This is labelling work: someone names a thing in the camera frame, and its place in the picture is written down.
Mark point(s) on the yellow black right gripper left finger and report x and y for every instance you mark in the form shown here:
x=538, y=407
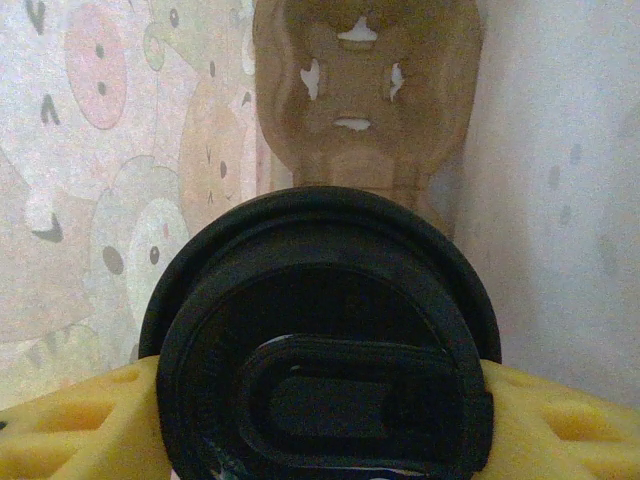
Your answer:
x=75, y=430

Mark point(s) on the brown cardboard cup carrier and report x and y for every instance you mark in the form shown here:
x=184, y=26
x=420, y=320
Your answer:
x=360, y=155

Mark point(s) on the white cartoon print paper bag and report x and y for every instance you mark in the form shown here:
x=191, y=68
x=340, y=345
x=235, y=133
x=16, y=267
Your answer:
x=75, y=150

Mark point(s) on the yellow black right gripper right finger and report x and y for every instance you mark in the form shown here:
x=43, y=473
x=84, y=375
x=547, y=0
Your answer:
x=565, y=435

